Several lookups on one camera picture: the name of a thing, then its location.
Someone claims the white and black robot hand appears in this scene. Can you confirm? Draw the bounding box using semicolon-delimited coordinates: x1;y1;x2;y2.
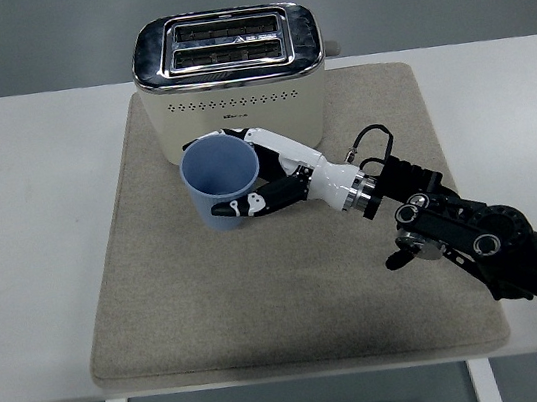
180;108;368;235

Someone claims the blue plastic cup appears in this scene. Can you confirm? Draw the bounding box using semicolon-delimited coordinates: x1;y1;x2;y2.
174;128;271;238

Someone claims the beige felt mat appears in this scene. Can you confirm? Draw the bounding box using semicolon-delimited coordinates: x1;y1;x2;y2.
49;42;514;402

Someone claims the cream and chrome toaster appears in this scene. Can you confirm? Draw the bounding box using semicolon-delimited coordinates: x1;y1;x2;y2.
125;0;357;173

